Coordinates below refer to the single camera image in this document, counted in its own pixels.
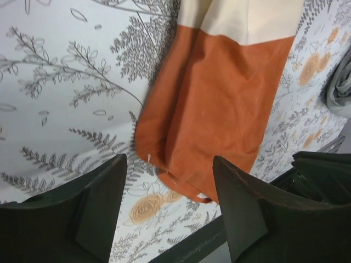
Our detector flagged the aluminium frame rail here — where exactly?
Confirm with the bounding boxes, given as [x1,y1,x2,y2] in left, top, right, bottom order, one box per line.
[319,135,346,153]

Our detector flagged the grey folded cloth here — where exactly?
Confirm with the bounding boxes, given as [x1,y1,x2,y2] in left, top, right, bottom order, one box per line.
[324,49,350,119]

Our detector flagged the orange and cream underwear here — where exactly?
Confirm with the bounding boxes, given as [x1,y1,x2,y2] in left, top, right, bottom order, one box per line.
[135,1,303,203]

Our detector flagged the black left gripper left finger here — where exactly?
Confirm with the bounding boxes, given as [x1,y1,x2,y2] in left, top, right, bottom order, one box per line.
[1,154,127,262]

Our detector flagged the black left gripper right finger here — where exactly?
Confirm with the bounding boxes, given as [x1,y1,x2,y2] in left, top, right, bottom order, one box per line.
[213,156,350,262]

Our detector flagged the floral patterned table mat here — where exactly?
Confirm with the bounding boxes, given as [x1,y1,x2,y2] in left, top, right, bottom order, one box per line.
[1,1,350,262]

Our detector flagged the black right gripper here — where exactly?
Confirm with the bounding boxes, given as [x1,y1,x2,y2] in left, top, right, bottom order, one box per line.
[292,151,350,204]

